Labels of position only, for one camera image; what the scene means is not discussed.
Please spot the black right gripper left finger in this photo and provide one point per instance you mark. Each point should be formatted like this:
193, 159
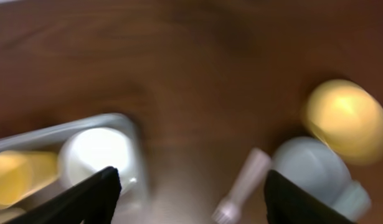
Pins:
92, 201

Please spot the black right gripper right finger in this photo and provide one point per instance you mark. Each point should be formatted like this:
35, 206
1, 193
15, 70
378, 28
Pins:
288, 204

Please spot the grey plastic bowl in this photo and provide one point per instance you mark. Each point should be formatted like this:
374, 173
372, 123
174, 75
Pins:
316, 169

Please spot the white plastic cup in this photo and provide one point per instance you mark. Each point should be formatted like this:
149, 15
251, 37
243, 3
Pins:
90, 151

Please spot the yellow plastic cup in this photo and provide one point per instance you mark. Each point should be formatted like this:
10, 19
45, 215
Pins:
24, 173

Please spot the yellow plastic bowl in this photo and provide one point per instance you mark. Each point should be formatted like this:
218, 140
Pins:
347, 119

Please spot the clear plastic storage container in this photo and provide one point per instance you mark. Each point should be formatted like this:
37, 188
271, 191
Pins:
133, 205

